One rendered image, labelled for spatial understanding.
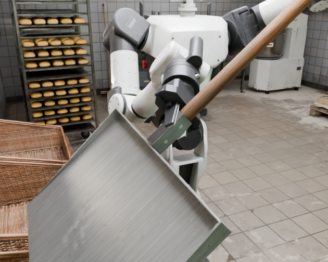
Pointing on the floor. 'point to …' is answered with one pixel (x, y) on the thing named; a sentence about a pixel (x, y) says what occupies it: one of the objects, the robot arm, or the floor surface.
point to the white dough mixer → (281, 59)
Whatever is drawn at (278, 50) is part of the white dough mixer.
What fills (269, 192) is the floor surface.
